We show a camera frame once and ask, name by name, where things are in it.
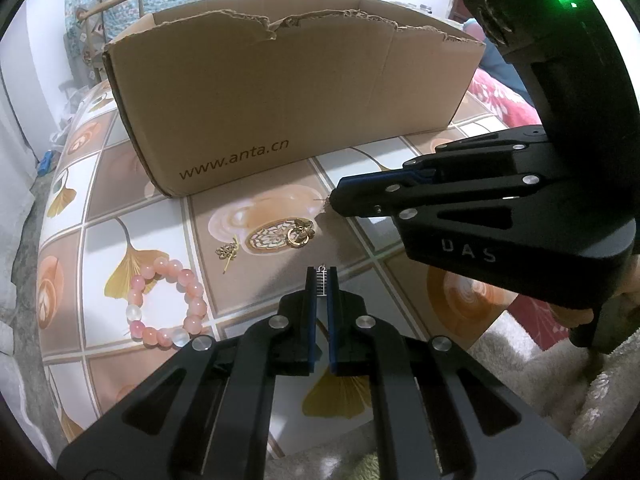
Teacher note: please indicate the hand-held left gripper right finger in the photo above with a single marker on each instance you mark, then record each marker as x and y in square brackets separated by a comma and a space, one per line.
[333, 320]

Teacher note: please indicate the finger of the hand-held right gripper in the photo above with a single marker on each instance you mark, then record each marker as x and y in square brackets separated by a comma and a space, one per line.
[370, 197]
[475, 157]

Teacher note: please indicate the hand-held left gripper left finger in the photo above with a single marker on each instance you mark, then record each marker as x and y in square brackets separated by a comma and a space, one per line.
[311, 310]

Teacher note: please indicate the silver bar pendant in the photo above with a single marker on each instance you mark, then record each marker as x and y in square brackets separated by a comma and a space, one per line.
[323, 282]

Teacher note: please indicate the gold dragonfly charm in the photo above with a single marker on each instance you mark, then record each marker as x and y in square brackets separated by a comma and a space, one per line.
[227, 251]

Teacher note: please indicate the brown cardboard box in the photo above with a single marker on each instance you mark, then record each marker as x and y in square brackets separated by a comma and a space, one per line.
[300, 85]

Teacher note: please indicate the person's right hand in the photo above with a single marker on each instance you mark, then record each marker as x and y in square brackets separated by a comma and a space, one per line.
[575, 318]

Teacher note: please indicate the pink floral blanket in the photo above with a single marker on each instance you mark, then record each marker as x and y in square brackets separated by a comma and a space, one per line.
[500, 100]

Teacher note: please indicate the blue plush pillow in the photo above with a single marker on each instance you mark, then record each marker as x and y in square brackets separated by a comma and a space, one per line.
[495, 65]

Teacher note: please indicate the green fluffy cloth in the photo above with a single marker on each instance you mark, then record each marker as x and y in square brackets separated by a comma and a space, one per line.
[362, 466]

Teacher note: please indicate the brown door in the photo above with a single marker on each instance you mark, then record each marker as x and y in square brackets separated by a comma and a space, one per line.
[456, 2]

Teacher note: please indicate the blue object on floor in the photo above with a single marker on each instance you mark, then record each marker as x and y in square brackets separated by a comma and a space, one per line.
[46, 162]

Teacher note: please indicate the white plastic bag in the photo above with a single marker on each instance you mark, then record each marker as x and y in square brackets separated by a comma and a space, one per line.
[70, 110]

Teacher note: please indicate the wooden chair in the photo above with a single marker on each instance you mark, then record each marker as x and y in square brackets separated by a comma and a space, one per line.
[107, 4]

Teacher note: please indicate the white curtain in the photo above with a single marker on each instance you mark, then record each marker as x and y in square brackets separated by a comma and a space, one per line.
[12, 135]

